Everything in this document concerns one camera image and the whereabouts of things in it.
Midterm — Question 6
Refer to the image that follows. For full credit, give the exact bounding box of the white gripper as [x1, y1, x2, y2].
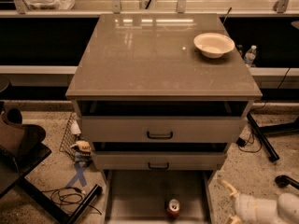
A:
[221, 180, 278, 224]

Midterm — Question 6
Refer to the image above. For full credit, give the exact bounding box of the red coke can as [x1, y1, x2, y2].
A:
[166, 199, 180, 218]

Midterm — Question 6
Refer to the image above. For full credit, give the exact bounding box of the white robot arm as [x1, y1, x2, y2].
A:
[219, 179, 299, 224]

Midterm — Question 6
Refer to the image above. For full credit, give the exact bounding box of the open bottom drawer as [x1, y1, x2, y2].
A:
[101, 170, 215, 224]

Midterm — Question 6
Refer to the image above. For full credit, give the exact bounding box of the grey drawer cabinet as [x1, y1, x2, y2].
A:
[64, 12, 263, 224]

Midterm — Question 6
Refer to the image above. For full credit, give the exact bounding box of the black stand leg right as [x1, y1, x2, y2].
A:
[247, 113, 279, 162]

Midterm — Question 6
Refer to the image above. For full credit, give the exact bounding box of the clear water bottle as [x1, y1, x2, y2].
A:
[243, 45, 257, 67]

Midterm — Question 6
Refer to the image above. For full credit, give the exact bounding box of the blue tape cross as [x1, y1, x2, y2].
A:
[66, 161, 91, 187]

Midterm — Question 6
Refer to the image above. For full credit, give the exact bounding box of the snack bag on floor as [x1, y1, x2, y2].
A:
[70, 140, 92, 162]

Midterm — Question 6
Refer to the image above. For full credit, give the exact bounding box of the white paper bowl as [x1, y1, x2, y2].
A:
[193, 33, 235, 59]

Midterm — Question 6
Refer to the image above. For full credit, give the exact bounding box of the black table leg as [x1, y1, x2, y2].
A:
[17, 178, 102, 224]

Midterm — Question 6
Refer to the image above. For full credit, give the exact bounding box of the dark chair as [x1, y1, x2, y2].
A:
[0, 77, 52, 198]

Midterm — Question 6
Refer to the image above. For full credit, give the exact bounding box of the middle drawer with handle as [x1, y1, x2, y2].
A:
[92, 151, 226, 171]

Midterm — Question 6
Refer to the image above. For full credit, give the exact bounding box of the drawer with handle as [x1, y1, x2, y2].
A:
[92, 151, 226, 171]
[80, 116, 247, 143]

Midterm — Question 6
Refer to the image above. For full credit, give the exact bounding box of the top drawer with handle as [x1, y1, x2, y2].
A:
[80, 116, 247, 143]

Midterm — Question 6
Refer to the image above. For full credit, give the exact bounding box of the black cable on floor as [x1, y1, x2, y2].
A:
[40, 186, 103, 216]

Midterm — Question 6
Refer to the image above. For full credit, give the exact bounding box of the wire mesh basket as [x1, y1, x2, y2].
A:
[59, 113, 76, 161]

